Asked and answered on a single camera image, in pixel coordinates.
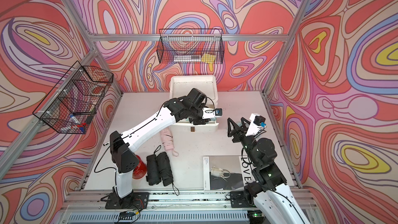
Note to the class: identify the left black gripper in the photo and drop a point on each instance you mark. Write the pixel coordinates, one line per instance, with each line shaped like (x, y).
(201, 121)

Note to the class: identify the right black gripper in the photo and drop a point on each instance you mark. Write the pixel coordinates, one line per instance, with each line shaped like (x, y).
(242, 132)

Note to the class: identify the white plastic drawer cabinet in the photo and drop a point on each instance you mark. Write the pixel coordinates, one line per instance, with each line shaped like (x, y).
(181, 86)

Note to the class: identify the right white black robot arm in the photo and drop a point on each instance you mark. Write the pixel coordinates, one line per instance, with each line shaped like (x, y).
(269, 192)

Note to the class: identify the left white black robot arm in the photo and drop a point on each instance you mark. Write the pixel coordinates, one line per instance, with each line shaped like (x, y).
(123, 145)

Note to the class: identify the pink folded umbrella lower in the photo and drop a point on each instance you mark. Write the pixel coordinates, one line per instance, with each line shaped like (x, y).
(168, 141)

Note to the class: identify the black folded umbrella right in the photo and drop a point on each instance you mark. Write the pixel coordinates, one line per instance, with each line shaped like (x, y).
(165, 171)

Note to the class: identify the black folded umbrella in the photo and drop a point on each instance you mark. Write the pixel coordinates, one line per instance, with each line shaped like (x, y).
(165, 171)
(153, 175)

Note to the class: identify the black folded umbrella left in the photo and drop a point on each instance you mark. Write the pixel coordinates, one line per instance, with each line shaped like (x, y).
(153, 175)

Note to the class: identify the black white magazine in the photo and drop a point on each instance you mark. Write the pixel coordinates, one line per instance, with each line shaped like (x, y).
(226, 172)

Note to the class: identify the transparent box in basket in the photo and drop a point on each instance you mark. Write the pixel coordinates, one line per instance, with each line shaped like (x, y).
(187, 58)

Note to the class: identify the yellow item in basket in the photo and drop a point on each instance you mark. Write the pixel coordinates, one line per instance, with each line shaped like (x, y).
(208, 58)

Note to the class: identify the blue red marker pens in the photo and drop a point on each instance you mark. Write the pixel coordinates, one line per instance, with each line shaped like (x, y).
(77, 125)

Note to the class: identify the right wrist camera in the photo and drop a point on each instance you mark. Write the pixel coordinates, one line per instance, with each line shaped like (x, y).
(259, 121)

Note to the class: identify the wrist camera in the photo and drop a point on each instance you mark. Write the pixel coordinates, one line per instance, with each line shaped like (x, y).
(259, 121)
(218, 112)

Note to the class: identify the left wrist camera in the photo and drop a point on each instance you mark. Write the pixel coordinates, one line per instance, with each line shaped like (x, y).
(218, 112)

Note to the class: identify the black wire basket back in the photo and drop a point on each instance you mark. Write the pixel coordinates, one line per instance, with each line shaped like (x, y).
(190, 41)

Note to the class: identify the black wire basket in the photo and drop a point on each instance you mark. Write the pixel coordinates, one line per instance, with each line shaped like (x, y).
(190, 41)
(82, 90)

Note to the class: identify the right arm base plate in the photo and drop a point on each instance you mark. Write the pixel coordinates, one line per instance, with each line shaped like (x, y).
(241, 199)

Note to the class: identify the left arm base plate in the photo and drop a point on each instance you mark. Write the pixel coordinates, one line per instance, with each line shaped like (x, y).
(138, 200)

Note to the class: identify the black wire basket left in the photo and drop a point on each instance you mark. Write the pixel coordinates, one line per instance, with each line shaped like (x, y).
(82, 90)

